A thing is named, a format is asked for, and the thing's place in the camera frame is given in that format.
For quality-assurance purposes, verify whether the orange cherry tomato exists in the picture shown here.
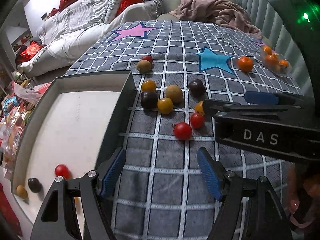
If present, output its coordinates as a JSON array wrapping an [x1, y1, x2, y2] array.
[[141, 80, 156, 92]]

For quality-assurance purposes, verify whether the brown round longan fruit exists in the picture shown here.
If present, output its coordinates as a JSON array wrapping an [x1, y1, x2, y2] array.
[[16, 185, 28, 199]]

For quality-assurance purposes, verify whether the bread bag snack pile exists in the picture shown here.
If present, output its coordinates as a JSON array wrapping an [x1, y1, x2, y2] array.
[[1, 80, 42, 172]]

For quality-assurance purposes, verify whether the clear bag of tangerines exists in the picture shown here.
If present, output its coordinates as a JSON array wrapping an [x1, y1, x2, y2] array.
[[260, 45, 292, 77]]

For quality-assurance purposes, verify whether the dark purple plum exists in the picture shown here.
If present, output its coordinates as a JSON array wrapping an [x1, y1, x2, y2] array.
[[188, 79, 206, 98]]

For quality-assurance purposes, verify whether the white shallow tray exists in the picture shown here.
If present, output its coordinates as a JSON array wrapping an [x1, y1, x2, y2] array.
[[11, 70, 135, 222]]

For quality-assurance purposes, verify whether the pink-brown blanket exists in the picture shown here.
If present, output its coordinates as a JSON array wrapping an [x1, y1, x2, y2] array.
[[169, 0, 263, 40]]

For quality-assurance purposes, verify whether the red pillow on floor side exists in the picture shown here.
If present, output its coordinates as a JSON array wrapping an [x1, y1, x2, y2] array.
[[15, 41, 43, 65]]

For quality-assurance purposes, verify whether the brown longan near tray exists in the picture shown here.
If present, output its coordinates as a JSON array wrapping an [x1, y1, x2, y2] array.
[[136, 60, 152, 74]]

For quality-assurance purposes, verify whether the yellow cherry tomato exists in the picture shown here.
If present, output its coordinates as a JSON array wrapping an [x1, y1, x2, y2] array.
[[157, 98, 174, 114]]

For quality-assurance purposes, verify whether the teal curtain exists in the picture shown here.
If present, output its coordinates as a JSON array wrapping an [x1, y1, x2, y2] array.
[[236, 0, 313, 96]]

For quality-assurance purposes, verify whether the grey checked star tablecloth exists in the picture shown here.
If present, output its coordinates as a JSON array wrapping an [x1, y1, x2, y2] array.
[[68, 21, 300, 239]]

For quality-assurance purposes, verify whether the large red tomato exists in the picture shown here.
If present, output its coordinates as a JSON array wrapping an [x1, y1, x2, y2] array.
[[173, 122, 192, 140]]

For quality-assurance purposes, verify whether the white covered sofa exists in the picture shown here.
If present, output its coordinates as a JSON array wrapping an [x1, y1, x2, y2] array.
[[17, 0, 159, 78]]

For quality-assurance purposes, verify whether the small red tomato far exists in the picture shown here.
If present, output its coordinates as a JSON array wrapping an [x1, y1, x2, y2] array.
[[141, 55, 153, 63]]

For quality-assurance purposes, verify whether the orange tangerine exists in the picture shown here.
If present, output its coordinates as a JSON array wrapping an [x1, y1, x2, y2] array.
[[238, 56, 254, 73]]

